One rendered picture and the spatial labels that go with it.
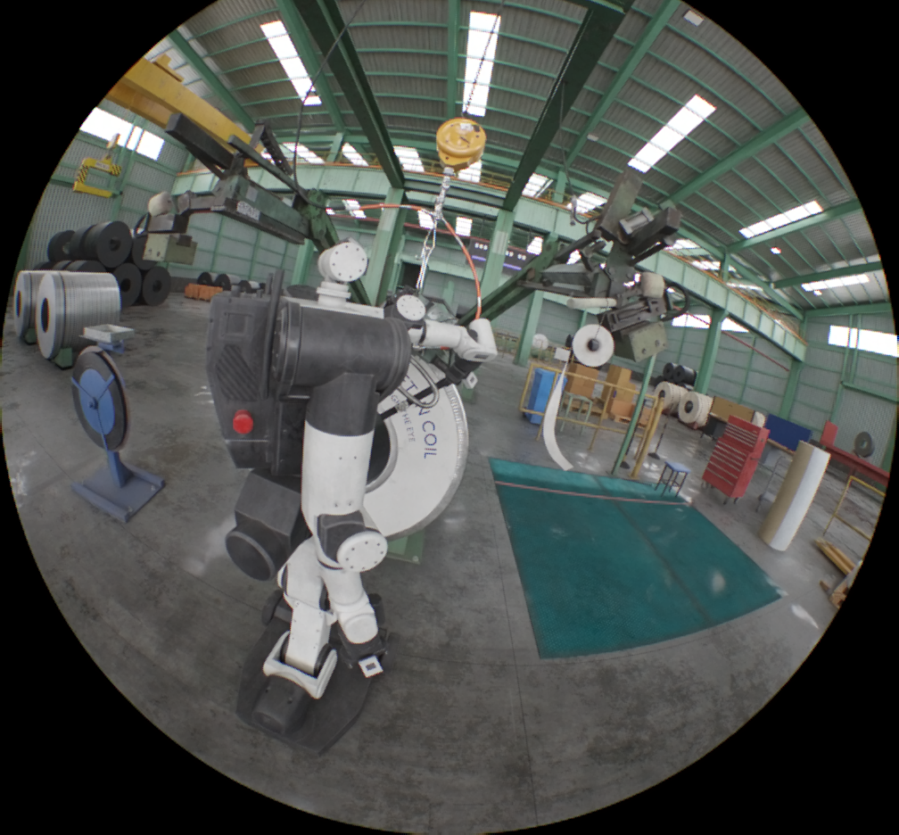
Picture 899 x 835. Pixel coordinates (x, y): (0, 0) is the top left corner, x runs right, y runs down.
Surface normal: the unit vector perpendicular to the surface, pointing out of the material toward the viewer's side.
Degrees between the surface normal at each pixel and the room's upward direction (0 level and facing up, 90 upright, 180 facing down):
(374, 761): 0
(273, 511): 46
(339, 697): 0
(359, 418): 91
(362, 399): 91
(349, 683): 0
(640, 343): 89
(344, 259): 90
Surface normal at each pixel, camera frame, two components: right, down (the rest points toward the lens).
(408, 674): 0.22, -0.95
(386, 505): -0.02, 0.20
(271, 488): 0.08, -0.54
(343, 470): 0.56, 0.30
